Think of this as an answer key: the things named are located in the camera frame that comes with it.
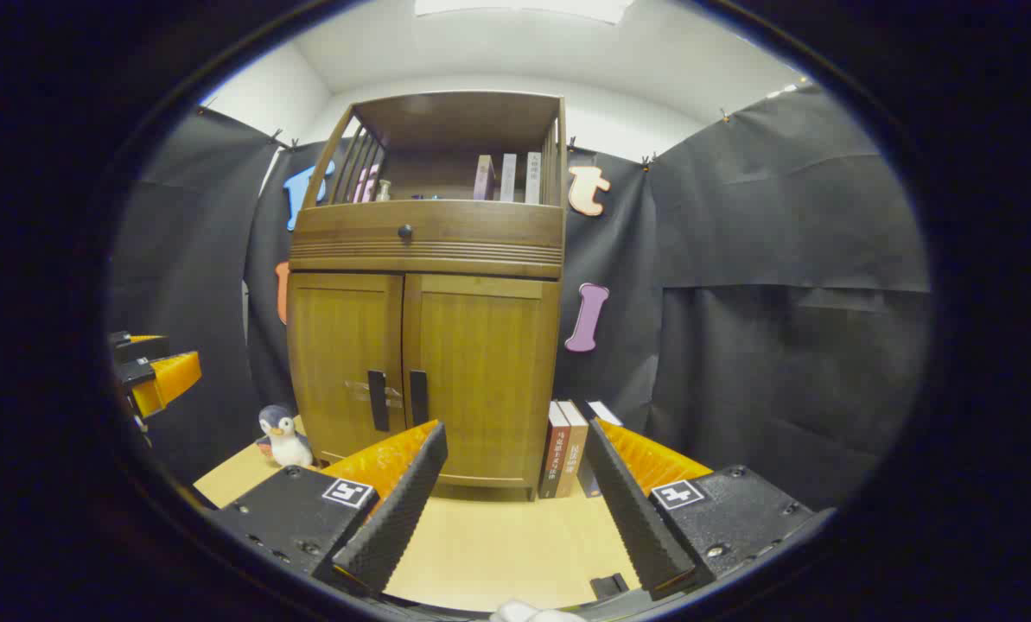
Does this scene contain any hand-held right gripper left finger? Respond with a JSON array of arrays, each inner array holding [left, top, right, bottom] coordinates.
[[213, 421, 449, 597]]

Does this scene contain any brown book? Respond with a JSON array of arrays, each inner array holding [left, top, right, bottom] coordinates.
[[555, 400, 590, 498]]

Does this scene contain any wooden double-door shoe cabinet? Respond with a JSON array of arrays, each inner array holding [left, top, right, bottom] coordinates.
[[286, 91, 568, 502]]

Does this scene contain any large ceiling light panel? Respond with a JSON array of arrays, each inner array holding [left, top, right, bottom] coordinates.
[[414, 0, 635, 24]]

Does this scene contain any wooden cabinet drawer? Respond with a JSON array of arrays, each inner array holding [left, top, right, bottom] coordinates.
[[290, 200, 565, 265]]

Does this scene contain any dark red book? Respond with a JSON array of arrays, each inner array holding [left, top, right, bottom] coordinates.
[[538, 402, 572, 499]]

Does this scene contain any black backdrop cloth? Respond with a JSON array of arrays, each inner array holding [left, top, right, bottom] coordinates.
[[109, 86, 931, 511]]

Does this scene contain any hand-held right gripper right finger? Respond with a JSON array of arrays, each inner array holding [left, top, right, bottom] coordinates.
[[586, 418, 836, 601]]

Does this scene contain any penguin plush toy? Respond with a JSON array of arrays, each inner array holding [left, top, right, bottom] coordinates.
[[254, 406, 315, 469]]

